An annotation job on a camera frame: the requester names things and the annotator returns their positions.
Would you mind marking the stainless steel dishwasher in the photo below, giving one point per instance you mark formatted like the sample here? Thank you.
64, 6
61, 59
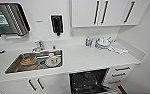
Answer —
87, 81

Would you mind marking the blue dish soap bottle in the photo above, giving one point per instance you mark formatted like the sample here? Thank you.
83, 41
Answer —
87, 41

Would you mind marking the small white cup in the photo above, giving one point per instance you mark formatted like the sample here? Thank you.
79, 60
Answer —
92, 43

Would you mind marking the white plate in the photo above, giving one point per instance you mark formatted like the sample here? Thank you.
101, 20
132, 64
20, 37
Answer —
59, 61

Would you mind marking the small chrome sink knob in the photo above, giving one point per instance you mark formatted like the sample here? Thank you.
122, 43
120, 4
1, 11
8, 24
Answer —
53, 47

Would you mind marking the white mug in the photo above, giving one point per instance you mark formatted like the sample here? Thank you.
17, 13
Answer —
52, 59

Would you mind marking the stack of white plates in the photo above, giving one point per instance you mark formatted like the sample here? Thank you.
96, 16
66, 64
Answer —
103, 43

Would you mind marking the black soap dispenser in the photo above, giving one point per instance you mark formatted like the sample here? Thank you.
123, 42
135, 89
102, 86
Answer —
56, 24

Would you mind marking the chrome faucet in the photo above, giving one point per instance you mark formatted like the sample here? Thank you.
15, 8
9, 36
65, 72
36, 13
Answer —
38, 46

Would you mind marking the white base cabinet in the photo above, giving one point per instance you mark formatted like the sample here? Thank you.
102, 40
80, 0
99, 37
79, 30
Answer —
57, 85

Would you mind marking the white dish towel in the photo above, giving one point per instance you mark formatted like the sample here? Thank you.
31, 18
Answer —
119, 49

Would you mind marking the brown bowl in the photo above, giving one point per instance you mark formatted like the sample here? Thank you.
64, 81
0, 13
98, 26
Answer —
28, 60

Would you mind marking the steel sink basin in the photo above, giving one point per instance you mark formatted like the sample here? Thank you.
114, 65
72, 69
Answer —
14, 68

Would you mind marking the steel paper towel dispenser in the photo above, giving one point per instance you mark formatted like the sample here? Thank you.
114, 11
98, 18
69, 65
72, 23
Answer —
9, 20

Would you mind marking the white wall outlet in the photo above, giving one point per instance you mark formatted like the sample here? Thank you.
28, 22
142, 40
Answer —
71, 33

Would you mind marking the small wall label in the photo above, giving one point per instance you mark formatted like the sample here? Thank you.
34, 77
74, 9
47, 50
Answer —
39, 21

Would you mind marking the white wall cabinet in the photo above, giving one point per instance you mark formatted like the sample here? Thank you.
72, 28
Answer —
107, 12

